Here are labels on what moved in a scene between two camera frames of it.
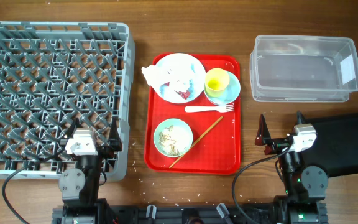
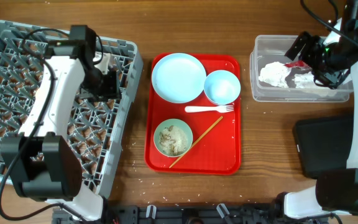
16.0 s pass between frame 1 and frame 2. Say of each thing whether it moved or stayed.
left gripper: moved
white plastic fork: stayed
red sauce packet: moved
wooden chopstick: stayed
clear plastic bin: stayed
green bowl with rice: stayed
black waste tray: stayed
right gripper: moved
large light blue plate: stayed
